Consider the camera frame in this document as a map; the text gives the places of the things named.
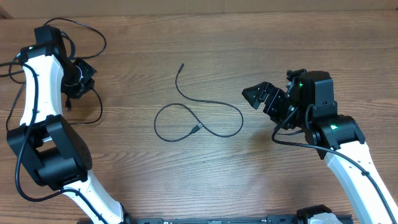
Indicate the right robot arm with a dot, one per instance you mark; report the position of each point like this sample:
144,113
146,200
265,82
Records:
309,105

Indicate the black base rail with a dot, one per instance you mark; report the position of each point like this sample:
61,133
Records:
308,215

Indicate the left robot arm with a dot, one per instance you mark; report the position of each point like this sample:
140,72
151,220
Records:
45,143

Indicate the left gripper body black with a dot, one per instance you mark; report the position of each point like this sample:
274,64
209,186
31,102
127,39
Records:
78,78

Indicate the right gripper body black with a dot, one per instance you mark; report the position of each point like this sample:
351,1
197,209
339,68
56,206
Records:
278,107

